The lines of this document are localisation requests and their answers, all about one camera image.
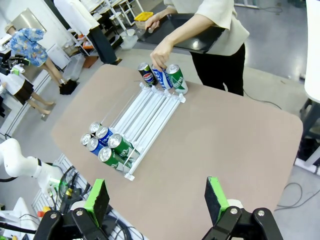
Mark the white can dispenser rack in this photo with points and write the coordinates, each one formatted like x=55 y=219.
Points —
x=150 y=110

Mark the green Chilsung cider can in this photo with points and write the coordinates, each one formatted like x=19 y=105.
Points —
x=120 y=145
x=110 y=157

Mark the mannequin in black skirt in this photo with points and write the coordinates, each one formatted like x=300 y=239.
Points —
x=20 y=87

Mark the blue Pocari Sweat can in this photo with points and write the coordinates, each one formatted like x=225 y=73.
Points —
x=93 y=146
x=103 y=132
x=162 y=78

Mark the person's left forearm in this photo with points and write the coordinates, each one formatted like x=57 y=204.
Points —
x=182 y=31

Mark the white slotted mounting base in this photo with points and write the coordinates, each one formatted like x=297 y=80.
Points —
x=64 y=162

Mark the small white cabinet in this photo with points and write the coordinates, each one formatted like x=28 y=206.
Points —
x=58 y=56

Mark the white rounded side table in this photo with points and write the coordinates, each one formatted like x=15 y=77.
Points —
x=313 y=50

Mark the mannequin in blue floral shirt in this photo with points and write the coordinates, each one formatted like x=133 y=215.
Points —
x=27 y=47

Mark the person in cream shirt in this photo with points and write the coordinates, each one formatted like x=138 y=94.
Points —
x=225 y=25

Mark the clear plastic storage bin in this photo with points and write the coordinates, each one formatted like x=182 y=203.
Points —
x=73 y=66

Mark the upright black Pepsi can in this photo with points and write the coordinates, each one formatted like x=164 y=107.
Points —
x=147 y=75

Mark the person's right hand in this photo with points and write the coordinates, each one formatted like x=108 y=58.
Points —
x=152 y=23

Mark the white metal shelf frame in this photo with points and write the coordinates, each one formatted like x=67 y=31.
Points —
x=121 y=22

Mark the upright green Chilsung can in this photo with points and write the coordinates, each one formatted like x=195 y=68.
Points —
x=177 y=80

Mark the black plastic serving tray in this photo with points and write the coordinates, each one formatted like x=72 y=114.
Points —
x=200 y=42

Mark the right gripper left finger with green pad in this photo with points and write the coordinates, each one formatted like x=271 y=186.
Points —
x=98 y=200

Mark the brown cardboard box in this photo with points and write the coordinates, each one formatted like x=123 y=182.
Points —
x=90 y=62

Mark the black bag on floor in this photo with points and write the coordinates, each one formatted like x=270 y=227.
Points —
x=68 y=87

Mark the person's right forearm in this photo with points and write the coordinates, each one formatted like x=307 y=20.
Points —
x=166 y=12

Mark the red emergency stop button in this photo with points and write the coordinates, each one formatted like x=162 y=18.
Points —
x=41 y=214

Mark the person's left hand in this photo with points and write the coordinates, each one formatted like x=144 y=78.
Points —
x=160 y=56

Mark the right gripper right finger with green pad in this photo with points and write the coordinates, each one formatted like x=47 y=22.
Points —
x=213 y=197

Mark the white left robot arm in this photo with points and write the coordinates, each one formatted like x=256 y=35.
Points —
x=20 y=162

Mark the clear plastic container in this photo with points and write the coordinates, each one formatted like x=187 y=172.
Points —
x=130 y=38

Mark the person white shirt black trousers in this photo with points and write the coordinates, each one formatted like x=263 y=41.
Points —
x=75 y=12

